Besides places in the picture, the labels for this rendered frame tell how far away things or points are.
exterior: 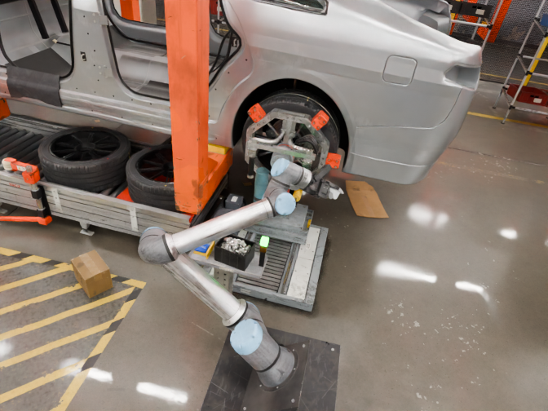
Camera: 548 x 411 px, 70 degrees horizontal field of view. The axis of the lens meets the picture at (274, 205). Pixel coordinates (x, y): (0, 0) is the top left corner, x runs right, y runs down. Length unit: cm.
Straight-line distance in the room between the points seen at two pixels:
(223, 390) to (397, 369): 111
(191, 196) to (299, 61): 104
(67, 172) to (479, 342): 306
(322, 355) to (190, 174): 125
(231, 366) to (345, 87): 168
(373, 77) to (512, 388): 202
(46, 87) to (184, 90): 147
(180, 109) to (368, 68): 108
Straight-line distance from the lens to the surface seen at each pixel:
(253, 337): 178
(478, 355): 298
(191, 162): 235
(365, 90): 249
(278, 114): 251
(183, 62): 212
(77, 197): 314
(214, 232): 160
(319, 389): 211
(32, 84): 348
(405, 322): 291
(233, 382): 207
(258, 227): 305
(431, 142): 264
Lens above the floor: 212
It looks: 37 degrees down
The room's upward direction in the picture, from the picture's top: 8 degrees clockwise
